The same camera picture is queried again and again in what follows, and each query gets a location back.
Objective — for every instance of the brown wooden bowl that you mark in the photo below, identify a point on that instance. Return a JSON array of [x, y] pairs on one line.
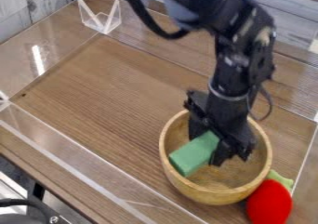
[[215, 185]]

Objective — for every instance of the red plush strawberry toy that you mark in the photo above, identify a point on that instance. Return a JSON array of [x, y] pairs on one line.
[[270, 203]]

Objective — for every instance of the clear acrylic corner bracket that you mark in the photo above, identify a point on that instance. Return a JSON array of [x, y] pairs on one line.
[[100, 22]]

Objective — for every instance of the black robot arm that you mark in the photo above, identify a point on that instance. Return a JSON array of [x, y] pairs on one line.
[[245, 34]]

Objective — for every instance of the clear acrylic tray wall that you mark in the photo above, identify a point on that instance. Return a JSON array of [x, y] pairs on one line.
[[102, 191]]

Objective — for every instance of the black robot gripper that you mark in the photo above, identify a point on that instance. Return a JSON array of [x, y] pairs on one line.
[[221, 114]]

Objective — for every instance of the green rectangular block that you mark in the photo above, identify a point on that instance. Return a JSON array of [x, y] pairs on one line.
[[194, 154]]

